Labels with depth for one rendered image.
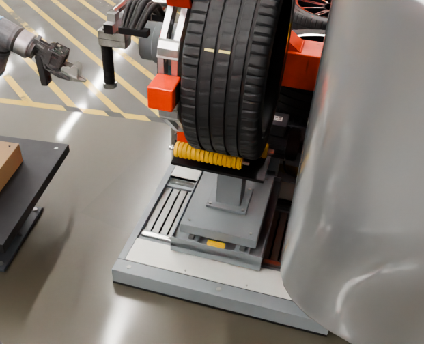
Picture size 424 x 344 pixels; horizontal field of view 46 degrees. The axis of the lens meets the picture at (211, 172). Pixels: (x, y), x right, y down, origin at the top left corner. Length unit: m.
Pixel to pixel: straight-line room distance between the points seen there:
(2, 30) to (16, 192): 0.59
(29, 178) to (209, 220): 0.73
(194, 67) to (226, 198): 0.73
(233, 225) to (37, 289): 0.79
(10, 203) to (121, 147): 0.89
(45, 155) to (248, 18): 1.14
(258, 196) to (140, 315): 0.66
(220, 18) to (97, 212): 1.22
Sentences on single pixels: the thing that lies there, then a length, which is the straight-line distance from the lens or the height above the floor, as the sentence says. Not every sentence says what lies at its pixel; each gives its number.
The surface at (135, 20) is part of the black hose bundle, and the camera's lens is 1.54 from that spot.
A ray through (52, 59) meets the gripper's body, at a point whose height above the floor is 0.77.
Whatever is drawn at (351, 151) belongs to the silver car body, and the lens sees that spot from 0.68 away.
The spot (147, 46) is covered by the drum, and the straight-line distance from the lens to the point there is 1.72.
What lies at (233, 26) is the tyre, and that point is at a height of 1.05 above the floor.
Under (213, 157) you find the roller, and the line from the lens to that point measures 1.76.
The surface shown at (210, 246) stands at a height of 0.17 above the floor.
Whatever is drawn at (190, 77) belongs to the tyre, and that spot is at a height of 0.91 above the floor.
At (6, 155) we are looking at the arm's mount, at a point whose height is 0.39.
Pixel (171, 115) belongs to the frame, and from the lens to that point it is 1.56.
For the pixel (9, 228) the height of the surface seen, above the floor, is 0.30.
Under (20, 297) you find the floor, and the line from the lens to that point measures 2.07.
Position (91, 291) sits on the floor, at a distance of 2.03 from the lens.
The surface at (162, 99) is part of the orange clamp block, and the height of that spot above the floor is 0.85.
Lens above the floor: 1.58
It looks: 38 degrees down
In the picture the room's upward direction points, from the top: 3 degrees clockwise
